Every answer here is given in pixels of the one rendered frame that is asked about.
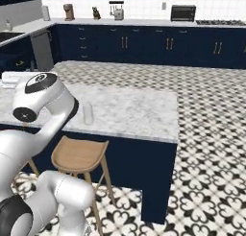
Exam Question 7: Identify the clear glass cup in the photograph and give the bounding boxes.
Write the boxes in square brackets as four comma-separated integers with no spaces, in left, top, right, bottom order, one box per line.
[82,102,95,126]

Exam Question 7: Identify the navy dining counter base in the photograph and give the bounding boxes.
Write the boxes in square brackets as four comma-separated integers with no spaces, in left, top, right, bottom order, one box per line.
[0,123,179,225]

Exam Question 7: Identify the wooden bar stool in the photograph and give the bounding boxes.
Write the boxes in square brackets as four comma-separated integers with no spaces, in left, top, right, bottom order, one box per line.
[51,135,117,236]

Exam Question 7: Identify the navy base cupboard run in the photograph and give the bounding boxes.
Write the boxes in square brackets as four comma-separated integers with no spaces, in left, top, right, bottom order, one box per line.
[0,24,246,75]

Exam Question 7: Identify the silver stand mixer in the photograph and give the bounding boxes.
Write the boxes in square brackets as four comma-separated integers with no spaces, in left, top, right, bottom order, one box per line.
[109,0,125,21]

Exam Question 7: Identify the stainless dishwasher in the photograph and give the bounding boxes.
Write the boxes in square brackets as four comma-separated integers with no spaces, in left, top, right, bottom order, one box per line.
[30,30,55,73]

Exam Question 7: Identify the black toaster oven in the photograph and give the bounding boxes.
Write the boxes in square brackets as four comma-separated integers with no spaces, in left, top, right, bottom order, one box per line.
[170,4,197,23]

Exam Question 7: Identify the white tray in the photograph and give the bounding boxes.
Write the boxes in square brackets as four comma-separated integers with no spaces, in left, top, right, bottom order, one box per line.
[0,71,37,89]

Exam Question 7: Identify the white paper towel roll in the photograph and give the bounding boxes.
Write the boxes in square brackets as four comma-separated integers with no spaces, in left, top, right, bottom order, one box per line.
[41,5,52,22]

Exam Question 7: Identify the black gas hob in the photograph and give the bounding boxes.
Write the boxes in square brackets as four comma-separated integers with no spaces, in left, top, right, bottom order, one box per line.
[195,19,246,27]

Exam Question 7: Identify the dark sink basin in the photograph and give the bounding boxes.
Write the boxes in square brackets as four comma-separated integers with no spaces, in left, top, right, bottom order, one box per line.
[0,31,25,44]

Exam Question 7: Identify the soap dispenser bottle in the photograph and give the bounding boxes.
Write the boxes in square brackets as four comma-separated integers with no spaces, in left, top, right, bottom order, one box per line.
[4,18,13,32]

